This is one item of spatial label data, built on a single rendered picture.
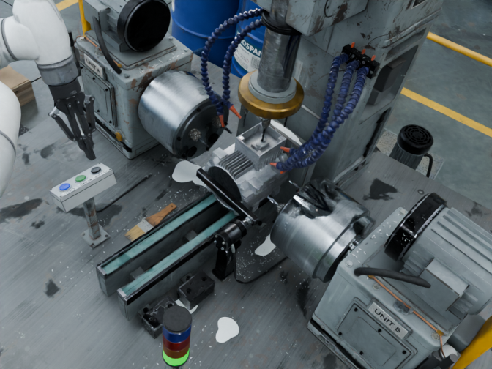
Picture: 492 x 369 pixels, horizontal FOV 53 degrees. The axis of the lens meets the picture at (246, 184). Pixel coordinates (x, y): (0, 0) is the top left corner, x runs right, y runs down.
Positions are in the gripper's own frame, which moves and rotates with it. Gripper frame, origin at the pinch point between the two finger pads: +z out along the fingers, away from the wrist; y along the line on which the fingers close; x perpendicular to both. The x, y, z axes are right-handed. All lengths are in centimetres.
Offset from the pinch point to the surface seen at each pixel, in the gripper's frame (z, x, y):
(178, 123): 4.2, -4.7, 27.9
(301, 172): 22, -36, 48
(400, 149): 61, -22, 130
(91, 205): 17.3, 0.2, -5.0
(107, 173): 8.4, -3.4, 1.8
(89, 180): 7.9, -2.7, -3.8
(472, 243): 13, -93, 37
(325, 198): 18, -53, 37
